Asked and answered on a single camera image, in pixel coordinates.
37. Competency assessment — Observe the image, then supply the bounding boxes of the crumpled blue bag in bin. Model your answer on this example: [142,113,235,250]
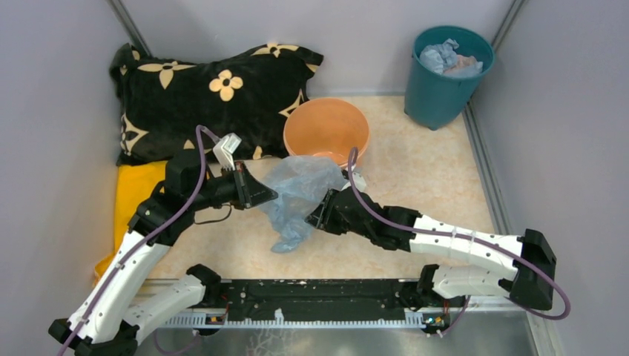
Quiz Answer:
[419,39,484,79]

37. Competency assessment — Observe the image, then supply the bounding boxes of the aluminium frame rail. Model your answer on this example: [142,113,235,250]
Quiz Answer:
[461,0,547,311]

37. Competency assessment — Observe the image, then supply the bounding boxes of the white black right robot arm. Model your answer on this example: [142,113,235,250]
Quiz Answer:
[305,188,556,311]

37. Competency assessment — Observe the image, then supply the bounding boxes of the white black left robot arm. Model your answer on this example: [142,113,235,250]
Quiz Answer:
[48,150,278,355]

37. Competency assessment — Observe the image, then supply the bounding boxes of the yellow cloth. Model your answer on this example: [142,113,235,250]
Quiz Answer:
[93,161,167,286]

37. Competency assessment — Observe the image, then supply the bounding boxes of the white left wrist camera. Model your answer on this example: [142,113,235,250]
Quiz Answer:
[212,133,242,171]

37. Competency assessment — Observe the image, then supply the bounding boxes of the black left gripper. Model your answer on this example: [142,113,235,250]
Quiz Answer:
[188,159,278,211]

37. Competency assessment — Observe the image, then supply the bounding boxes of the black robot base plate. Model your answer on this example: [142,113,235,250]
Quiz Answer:
[195,279,465,322]

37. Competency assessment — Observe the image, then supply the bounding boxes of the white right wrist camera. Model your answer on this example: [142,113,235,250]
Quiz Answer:
[342,170,367,192]

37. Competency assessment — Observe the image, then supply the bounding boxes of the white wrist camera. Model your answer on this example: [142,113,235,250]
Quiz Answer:
[342,170,367,192]
[212,133,242,171]

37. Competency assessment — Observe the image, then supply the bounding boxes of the orange plastic bin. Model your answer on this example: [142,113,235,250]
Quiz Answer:
[283,97,371,168]

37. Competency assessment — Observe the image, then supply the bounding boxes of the teal plastic bin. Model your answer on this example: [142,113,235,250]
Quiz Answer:
[404,25,495,131]

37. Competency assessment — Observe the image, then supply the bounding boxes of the light blue trash bag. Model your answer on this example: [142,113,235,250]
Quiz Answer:
[260,156,348,254]

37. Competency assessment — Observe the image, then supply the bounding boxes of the black floral pillow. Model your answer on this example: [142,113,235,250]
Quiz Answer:
[109,43,324,165]

